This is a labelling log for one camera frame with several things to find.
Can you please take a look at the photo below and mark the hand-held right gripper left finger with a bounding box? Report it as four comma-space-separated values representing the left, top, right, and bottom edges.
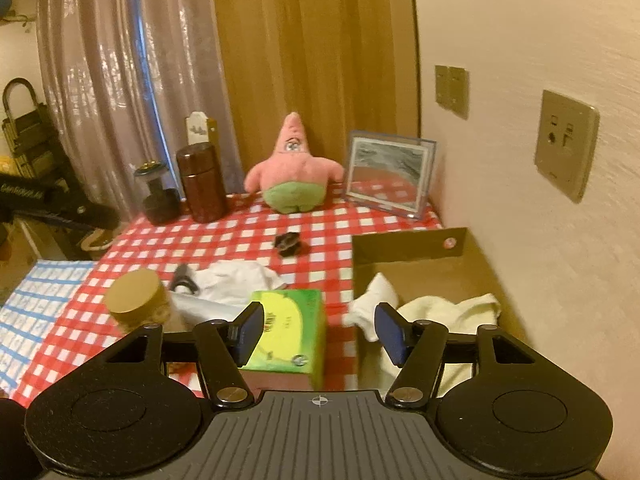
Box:
100, 301, 266, 408

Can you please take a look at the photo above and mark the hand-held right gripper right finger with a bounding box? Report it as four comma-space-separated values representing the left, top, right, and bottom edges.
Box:
375, 302, 548, 408

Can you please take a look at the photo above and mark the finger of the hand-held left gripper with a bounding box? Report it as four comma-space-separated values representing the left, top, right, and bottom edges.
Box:
42, 185, 121, 233

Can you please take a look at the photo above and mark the white cloth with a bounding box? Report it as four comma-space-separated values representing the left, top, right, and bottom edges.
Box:
172, 260, 286, 321

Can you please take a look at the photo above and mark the cream towel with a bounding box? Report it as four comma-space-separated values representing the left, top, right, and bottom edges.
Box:
347, 272, 502, 386

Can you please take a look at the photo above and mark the brown cardboard box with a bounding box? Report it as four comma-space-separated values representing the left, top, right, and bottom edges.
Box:
351, 226, 531, 396

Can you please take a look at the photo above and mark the dark hair scrunchie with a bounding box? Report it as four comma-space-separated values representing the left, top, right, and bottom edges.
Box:
170, 264, 199, 295

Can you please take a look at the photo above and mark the black hair clip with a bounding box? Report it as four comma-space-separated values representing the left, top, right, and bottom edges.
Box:
274, 231, 307, 258

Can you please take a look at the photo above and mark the green tissue box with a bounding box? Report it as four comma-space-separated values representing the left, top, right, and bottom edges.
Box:
237, 289, 328, 391

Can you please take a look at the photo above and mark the glass jar with dark contents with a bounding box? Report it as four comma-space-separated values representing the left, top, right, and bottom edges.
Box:
134, 160, 182, 226

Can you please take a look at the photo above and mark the nut jar with gold lid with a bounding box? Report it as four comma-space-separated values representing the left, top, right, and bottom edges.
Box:
105, 268, 173, 333

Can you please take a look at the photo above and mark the red white checked tablecloth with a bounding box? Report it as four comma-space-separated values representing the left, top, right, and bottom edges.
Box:
10, 192, 444, 401

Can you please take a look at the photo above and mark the blue white checked sheet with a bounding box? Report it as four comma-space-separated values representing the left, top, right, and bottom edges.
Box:
0, 260, 98, 392

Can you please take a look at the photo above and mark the brown wooden canister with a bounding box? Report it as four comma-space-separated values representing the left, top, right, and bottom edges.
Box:
176, 142, 229, 223

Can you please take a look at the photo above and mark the sheer grey curtain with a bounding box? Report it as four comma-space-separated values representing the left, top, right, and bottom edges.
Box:
37, 0, 236, 221

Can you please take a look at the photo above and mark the pink starfish plush toy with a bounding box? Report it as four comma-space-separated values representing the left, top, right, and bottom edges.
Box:
244, 112, 346, 213

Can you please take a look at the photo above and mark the golden brown curtain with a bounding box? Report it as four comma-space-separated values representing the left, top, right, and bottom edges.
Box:
210, 0, 421, 196

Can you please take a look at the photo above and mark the clear acrylic photo frame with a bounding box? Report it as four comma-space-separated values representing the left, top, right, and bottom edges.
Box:
345, 130, 437, 220

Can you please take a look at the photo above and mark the gold wall socket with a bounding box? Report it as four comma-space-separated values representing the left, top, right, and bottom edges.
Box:
447, 66, 470, 120
434, 65, 452, 108

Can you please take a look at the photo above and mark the gold wall data socket plate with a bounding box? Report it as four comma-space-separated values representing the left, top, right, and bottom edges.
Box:
534, 90, 600, 204

